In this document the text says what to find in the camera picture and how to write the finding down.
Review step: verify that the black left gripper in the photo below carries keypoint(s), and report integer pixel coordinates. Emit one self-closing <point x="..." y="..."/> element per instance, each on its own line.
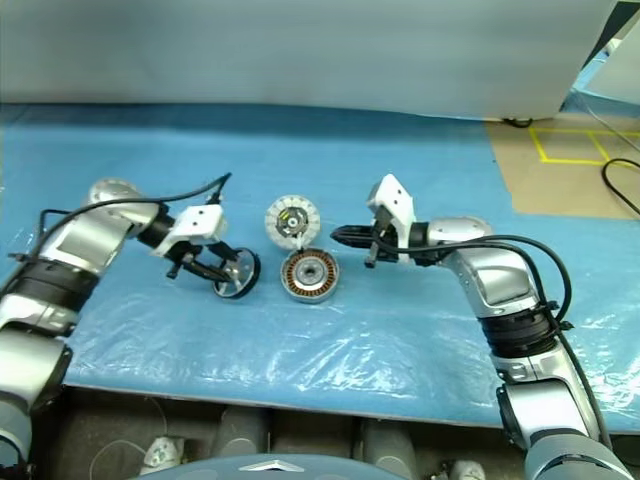
<point x="187" y="255"/>

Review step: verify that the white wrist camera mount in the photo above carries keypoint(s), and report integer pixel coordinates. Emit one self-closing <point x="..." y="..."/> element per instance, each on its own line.
<point x="397" y="195"/>
<point x="197" y="220"/>

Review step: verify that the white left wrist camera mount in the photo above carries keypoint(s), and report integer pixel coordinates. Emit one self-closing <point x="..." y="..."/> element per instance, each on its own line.
<point x="197" y="220"/>

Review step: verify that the white rounded plastic piece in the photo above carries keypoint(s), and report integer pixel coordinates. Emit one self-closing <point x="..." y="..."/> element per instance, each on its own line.
<point x="162" y="455"/>
<point x="460" y="470"/>

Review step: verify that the brown cardboard floor sheet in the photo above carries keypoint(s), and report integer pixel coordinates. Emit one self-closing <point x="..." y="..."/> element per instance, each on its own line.
<point x="550" y="190"/>

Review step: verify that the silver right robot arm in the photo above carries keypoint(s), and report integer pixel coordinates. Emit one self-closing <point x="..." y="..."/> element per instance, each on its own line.
<point x="500" y="280"/>

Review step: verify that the blue-grey dome with silver emblem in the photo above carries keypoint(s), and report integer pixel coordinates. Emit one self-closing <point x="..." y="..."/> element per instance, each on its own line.
<point x="285" y="470"/>

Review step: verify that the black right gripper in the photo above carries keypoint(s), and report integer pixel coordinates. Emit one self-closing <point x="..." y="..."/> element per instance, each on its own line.
<point x="384" y="245"/>

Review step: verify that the grey rounded cylinder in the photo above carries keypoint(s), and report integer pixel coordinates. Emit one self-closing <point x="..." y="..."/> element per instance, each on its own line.
<point x="390" y="442"/>
<point x="245" y="435"/>

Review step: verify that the motor housing with copper windings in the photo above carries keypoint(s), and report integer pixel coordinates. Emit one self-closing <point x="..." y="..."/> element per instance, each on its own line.
<point x="295" y="277"/>

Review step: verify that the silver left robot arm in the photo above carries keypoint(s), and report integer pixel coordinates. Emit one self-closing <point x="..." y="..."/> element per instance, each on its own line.
<point x="85" y="240"/>

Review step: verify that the white motor stator disc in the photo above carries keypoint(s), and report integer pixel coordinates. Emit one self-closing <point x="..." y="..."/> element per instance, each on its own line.
<point x="292" y="220"/>

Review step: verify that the blue plastic table sheet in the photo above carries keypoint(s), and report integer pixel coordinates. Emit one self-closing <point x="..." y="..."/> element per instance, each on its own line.
<point x="400" y="150"/>

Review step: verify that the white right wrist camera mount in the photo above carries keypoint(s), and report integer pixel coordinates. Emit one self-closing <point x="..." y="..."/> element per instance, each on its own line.
<point x="397" y="195"/>

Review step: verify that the white backdrop board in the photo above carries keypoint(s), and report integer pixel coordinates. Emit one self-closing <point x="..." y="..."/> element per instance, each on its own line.
<point x="250" y="50"/>

